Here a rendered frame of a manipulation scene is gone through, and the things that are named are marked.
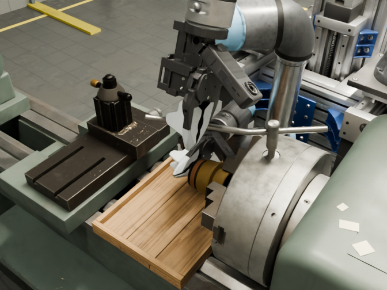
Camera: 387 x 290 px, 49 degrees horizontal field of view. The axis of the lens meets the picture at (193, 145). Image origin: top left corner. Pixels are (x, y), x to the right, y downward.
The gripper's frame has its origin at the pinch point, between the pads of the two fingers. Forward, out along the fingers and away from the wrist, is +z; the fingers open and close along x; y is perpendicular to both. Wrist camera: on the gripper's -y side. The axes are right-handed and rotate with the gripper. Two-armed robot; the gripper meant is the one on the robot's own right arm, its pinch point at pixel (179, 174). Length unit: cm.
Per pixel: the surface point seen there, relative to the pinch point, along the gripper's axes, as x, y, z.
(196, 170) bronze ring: 2.9, -4.4, -0.8
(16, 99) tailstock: -16, 84, -9
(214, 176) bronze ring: 3.1, -9.1, -1.6
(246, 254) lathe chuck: 2.5, -25.9, 12.4
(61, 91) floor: -108, 205, -110
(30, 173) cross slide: -10.5, 40.7, 15.6
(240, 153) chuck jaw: 8.1, -12.5, -6.9
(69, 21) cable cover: -106, 302, -204
